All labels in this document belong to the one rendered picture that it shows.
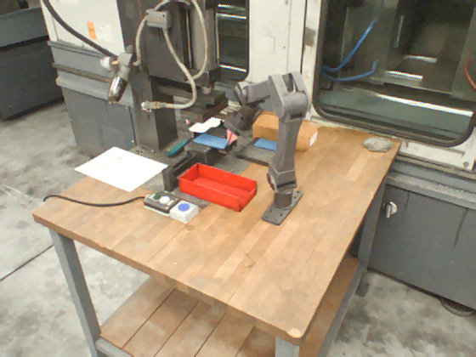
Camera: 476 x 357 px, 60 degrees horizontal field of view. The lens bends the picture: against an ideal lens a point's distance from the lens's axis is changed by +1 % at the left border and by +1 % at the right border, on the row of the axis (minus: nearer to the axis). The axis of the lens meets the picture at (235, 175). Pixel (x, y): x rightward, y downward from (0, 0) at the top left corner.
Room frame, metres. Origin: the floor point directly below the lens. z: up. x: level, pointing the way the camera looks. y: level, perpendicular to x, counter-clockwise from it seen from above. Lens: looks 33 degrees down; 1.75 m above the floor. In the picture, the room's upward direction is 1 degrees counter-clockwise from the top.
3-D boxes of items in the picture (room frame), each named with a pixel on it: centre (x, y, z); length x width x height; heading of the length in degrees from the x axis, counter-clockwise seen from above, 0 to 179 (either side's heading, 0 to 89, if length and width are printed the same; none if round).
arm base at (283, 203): (1.11, -0.16, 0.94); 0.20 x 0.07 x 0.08; 149
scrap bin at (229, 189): (1.19, 0.06, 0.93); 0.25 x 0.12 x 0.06; 59
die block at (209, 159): (1.45, 0.10, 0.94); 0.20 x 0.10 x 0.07; 149
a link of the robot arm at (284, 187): (1.11, -0.15, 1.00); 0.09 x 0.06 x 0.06; 113
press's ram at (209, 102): (1.47, 0.17, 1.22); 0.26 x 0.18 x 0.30; 59
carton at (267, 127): (1.59, -0.22, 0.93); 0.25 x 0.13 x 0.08; 59
